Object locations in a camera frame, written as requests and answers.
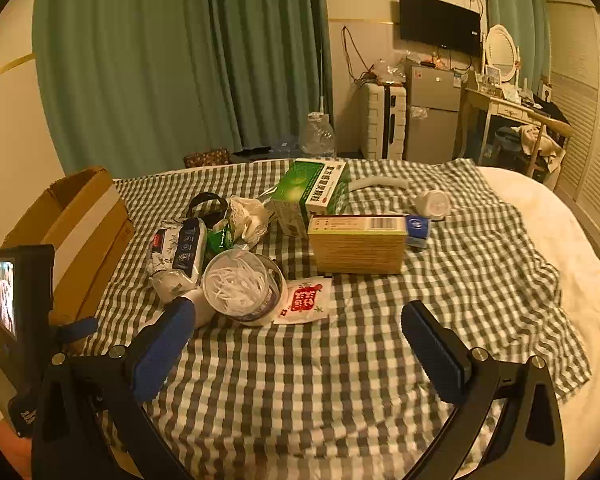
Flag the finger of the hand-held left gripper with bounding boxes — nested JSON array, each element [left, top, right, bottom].
[[54, 316, 99, 348]]

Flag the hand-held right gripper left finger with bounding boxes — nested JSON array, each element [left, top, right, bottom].
[[30, 296, 196, 480]]

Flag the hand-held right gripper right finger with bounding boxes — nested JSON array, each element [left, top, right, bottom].
[[400, 301, 566, 480]]

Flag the brown cardboard box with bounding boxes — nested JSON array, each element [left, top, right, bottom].
[[0, 166, 133, 328]]

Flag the blue floral tissue packet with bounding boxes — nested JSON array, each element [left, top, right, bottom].
[[149, 217, 209, 303]]

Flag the green medicine box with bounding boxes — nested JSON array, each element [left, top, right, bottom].
[[269, 158, 352, 238]]

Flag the green checked cloth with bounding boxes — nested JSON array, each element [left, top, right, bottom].
[[80, 158, 593, 480]]

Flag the clear cotton swab tub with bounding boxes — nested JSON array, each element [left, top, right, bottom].
[[201, 252, 287, 328]]

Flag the tan barcode box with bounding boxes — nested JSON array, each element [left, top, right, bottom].
[[307, 214, 409, 275]]

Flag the small blue box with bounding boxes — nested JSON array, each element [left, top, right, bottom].
[[405, 215, 432, 250]]

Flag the green snack packet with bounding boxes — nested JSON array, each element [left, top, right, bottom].
[[206, 225, 238, 256]]

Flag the red and white sachet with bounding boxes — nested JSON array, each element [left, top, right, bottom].
[[274, 276, 331, 325]]

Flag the crumpled white tissue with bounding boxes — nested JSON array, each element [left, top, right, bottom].
[[228, 196, 271, 248]]

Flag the white curved tube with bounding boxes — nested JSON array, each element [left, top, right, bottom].
[[347, 176, 410, 193]]

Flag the brown patterned bag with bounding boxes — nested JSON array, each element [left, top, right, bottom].
[[184, 147, 231, 168]]

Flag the black floor items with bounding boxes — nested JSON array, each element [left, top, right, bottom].
[[230, 146, 273, 162]]

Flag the beige clothing pile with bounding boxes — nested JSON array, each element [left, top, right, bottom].
[[510, 125, 566, 171]]

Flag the white suitcase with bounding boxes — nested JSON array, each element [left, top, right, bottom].
[[358, 81, 408, 161]]

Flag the small clear water bottle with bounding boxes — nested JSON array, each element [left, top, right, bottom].
[[271, 136, 301, 157]]

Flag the silver mini fridge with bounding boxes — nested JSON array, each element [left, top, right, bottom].
[[405, 65, 463, 162]]

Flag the large clear water bottle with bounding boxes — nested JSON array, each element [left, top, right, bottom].
[[300, 112, 337, 158]]

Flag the cream dressing table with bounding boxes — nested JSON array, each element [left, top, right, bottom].
[[457, 87, 573, 178]]

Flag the wide green curtain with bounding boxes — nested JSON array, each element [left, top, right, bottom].
[[32, 0, 333, 178]]

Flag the white louvred wardrobe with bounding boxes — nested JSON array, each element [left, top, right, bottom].
[[545, 0, 600, 261]]

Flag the clear plastic bags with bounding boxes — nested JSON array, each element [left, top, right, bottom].
[[367, 57, 411, 86]]

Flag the thin white pole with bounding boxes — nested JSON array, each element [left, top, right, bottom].
[[316, 25, 327, 116]]

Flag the oval white mirror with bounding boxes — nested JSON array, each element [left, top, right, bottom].
[[482, 24, 518, 83]]

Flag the narrow green curtain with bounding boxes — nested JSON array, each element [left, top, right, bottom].
[[480, 0, 551, 96]]

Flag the black ring band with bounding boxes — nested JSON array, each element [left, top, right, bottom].
[[187, 192, 229, 228]]

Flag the hanging wall cable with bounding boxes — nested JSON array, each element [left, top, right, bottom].
[[341, 25, 376, 83]]

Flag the black wall television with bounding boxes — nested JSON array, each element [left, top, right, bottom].
[[399, 0, 482, 57]]

